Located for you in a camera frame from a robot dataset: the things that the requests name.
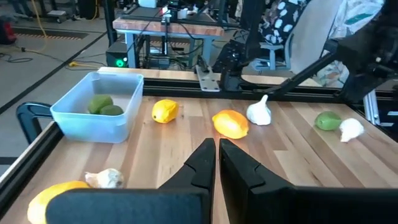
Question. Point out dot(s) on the yellow lemon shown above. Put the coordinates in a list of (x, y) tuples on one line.
[(40, 203), (164, 110), (230, 124)]

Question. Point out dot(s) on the light grey office chair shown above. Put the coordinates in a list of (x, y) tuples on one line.
[(270, 46)]

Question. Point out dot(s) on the clear plastic bin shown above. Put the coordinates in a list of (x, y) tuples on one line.
[(93, 130)]

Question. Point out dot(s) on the red equipment case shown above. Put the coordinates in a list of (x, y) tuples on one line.
[(7, 32)]

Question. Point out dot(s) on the silver mounting plate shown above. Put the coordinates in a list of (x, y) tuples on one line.
[(207, 81)]

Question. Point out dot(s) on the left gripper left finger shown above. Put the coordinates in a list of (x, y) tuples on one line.
[(199, 174)]

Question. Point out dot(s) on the workbench with grey legs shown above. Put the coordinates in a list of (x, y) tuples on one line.
[(168, 28)]

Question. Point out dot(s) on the black computer tower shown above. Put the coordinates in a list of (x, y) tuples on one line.
[(116, 56)]

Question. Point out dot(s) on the black patterned cloth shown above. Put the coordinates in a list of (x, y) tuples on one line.
[(280, 18)]

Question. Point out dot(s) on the beige cloth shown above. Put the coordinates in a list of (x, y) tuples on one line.
[(311, 37)]

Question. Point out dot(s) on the white garlic bulb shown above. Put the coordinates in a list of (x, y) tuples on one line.
[(350, 129), (105, 178), (259, 114)]

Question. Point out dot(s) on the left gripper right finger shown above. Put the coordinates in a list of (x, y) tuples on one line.
[(242, 186)]

